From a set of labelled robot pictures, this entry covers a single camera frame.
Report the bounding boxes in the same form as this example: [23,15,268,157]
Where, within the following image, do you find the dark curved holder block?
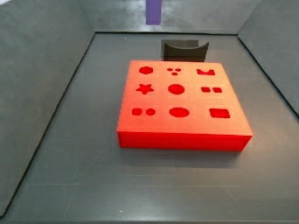
[162,39,210,62]

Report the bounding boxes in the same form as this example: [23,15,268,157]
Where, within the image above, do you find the red shape sorter block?
[116,60,252,151]

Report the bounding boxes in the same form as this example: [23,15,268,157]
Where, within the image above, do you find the purple rectangular peg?
[146,0,163,25]

